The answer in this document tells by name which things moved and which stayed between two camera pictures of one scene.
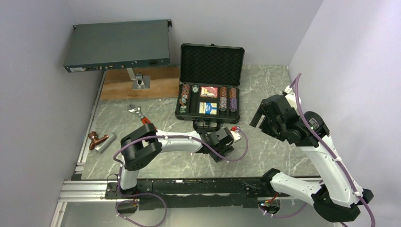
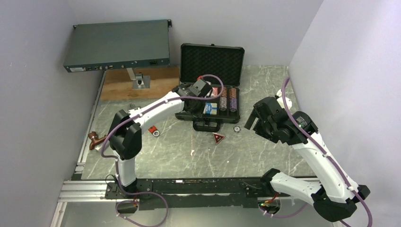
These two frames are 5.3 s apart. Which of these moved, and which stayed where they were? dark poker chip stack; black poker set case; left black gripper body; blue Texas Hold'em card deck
Moved: left black gripper body
Stayed: black poker set case; blue Texas Hold'em card deck; dark poker chip stack
